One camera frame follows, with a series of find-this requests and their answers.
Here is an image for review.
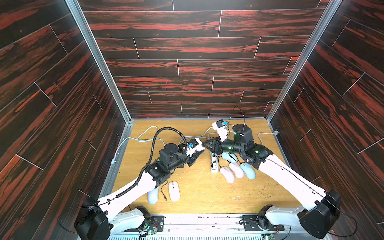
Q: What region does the pink mouse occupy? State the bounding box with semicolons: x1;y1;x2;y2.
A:
169;181;181;202
229;162;245;179
219;167;236;184

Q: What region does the black usb cable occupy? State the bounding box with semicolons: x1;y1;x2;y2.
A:
160;179;169;201

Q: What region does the white mouse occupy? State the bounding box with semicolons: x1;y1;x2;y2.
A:
148;188;159;205

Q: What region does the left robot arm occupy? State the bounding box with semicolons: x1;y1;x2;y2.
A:
74;140;205;240

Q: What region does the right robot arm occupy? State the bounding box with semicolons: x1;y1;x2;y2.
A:
203;138;341;239

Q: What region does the light blue mouse upper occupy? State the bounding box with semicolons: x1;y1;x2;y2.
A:
221;152;239;163

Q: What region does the light blue mouse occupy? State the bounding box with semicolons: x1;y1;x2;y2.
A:
221;152;239;163
240;163;256;180

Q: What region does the light blue mouse right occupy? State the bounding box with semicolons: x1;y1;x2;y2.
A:
240;163;256;180

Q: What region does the white power strip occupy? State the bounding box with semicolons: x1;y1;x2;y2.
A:
211;153;219;174

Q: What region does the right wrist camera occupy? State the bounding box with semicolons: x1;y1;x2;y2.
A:
212;120;229;142

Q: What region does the white power cable right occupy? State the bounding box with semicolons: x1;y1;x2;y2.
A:
185;124;280;146

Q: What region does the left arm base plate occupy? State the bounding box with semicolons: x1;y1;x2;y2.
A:
138;215;165;234

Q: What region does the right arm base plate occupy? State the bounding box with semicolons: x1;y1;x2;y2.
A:
239;215;285;232

